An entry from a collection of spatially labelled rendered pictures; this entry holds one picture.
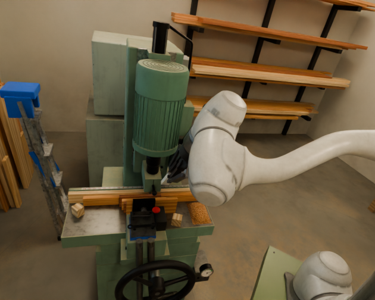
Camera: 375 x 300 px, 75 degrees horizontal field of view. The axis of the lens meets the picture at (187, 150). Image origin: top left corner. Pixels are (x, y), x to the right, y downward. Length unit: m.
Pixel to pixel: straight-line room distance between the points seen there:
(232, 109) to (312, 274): 0.75
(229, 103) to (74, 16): 2.74
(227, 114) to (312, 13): 3.63
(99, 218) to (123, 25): 2.48
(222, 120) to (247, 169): 0.14
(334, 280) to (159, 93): 0.89
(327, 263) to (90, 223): 0.90
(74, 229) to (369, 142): 0.98
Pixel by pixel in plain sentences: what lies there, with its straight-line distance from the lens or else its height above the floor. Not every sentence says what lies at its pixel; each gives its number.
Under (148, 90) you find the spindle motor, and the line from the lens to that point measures 0.79.
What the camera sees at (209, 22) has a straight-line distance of 2.82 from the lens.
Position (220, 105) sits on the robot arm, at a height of 1.50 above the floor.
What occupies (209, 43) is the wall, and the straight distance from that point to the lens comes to 3.43.
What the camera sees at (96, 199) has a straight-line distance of 1.10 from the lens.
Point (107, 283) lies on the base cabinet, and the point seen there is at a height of 0.57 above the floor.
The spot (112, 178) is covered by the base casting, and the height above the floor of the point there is 0.80.
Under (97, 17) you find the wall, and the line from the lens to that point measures 3.17.
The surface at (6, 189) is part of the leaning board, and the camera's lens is 2.45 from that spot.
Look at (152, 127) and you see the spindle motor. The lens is 0.83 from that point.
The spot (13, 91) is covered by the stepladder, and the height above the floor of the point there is 1.15.
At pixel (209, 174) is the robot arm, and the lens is 0.48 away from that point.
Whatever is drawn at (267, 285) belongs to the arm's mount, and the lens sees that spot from 1.28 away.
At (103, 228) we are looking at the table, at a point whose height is 0.90.
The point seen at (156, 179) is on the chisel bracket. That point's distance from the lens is 1.00.
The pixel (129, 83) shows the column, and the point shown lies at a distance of 1.04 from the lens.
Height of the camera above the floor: 1.69
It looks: 31 degrees down
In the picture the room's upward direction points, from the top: 11 degrees clockwise
